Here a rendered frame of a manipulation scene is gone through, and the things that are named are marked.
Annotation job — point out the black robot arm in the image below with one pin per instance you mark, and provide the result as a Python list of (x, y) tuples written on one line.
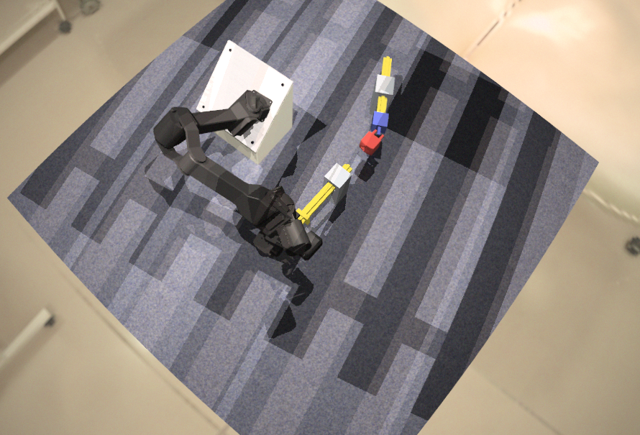
[(254, 202)]

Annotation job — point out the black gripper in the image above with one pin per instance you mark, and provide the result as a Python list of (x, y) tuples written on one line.
[(316, 243)]

